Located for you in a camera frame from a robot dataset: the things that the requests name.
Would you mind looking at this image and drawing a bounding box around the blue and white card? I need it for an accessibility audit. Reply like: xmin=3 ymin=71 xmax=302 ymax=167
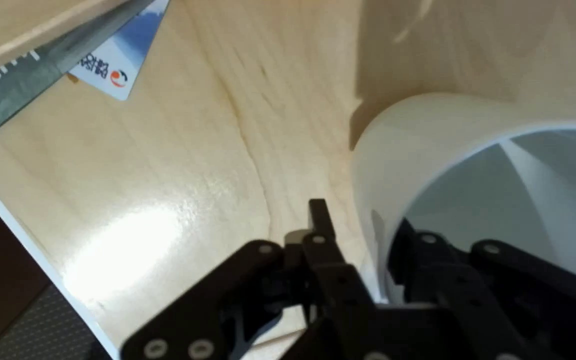
xmin=67 ymin=0 xmax=172 ymax=104

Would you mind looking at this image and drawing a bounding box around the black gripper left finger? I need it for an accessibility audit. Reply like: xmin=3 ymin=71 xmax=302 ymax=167
xmin=121 ymin=199 xmax=378 ymax=360

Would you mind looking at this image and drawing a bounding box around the wooden pull-out nightstand shelf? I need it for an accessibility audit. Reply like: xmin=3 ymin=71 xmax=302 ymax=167
xmin=0 ymin=0 xmax=576 ymax=360

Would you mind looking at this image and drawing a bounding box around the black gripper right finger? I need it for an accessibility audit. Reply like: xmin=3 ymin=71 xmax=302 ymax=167
xmin=387 ymin=217 xmax=576 ymax=360

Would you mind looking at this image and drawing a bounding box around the white mug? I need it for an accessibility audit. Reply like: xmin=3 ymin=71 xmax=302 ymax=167
xmin=348 ymin=90 xmax=576 ymax=307

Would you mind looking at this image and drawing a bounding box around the grey printed card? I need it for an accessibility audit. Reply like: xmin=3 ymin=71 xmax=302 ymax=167
xmin=0 ymin=0 xmax=156 ymax=137

